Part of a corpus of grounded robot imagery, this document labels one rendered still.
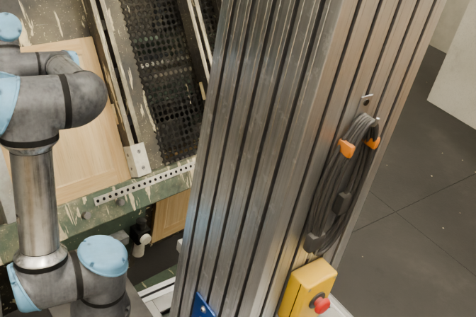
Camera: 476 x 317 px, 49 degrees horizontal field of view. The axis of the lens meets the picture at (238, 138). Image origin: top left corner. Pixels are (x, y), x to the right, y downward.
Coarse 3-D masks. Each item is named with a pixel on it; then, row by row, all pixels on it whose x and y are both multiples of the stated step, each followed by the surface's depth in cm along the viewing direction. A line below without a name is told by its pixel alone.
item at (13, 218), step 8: (0, 152) 172; (0, 160) 172; (0, 168) 172; (0, 176) 171; (8, 176) 173; (0, 184) 171; (8, 184) 173; (0, 192) 171; (8, 192) 173; (0, 200) 171; (8, 200) 173; (0, 208) 174; (8, 208) 172; (8, 216) 172
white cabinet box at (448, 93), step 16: (464, 16) 475; (464, 32) 478; (464, 48) 482; (448, 64) 497; (464, 64) 485; (448, 80) 501; (464, 80) 488; (432, 96) 518; (448, 96) 504; (464, 96) 492; (448, 112) 508; (464, 112) 495
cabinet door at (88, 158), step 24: (24, 48) 181; (48, 48) 186; (72, 48) 192; (96, 72) 198; (96, 120) 197; (0, 144) 174; (72, 144) 190; (96, 144) 196; (120, 144) 202; (72, 168) 190; (96, 168) 196; (120, 168) 202; (72, 192) 189
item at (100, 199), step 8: (176, 168) 214; (184, 168) 216; (192, 168) 219; (152, 176) 206; (160, 176) 208; (168, 176) 211; (136, 184) 201; (144, 184) 204; (152, 184) 206; (112, 192) 195; (120, 192) 197; (128, 192) 199; (96, 200) 191; (104, 200) 193
